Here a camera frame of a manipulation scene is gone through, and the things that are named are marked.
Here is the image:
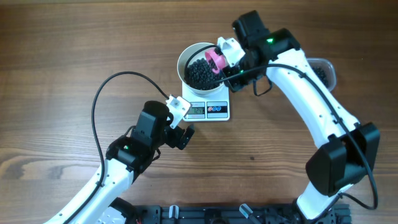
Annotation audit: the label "pink scoop blue handle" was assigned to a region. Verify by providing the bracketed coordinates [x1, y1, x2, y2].
[205, 48, 227, 74]

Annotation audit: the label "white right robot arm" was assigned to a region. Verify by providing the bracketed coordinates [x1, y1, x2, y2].
[217, 11, 380, 223]

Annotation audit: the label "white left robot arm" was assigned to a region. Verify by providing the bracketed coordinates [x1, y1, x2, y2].
[49, 96, 194, 223]

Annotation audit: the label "white digital kitchen scale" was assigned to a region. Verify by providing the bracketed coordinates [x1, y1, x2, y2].
[182, 85, 230, 122]

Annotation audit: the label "black beans in bowl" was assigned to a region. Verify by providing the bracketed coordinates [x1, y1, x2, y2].
[184, 58, 222, 90]

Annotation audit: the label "white bowl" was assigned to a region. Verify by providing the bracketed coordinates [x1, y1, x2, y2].
[177, 42, 225, 95]

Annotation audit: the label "black beans in container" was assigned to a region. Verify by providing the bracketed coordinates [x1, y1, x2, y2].
[312, 67, 329, 87]

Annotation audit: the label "clear plastic bean container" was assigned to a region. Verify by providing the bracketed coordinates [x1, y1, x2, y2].
[307, 58, 336, 91]

